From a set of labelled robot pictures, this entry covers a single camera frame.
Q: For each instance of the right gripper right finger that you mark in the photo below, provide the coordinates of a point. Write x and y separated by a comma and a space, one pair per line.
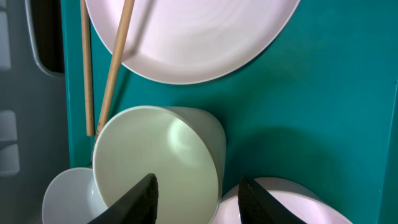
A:
258, 206

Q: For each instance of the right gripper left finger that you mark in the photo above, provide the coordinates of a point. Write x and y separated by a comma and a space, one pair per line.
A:
138, 206

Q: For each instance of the small pink bowl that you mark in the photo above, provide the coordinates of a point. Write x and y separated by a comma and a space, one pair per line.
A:
296, 198

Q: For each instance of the grey round bowl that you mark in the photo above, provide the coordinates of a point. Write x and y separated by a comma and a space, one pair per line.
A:
72, 197

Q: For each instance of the teal serving tray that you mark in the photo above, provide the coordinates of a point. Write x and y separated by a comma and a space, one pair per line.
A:
317, 107

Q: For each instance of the grey plastic dish rack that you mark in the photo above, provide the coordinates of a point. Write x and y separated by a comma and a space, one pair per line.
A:
34, 134

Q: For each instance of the large white plate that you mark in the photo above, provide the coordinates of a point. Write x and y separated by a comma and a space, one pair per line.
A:
193, 41

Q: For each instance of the wooden chopstick on plate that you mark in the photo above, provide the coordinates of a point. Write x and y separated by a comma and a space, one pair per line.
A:
119, 45

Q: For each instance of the wooden chopstick on tray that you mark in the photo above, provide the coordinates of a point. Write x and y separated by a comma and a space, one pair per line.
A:
87, 74

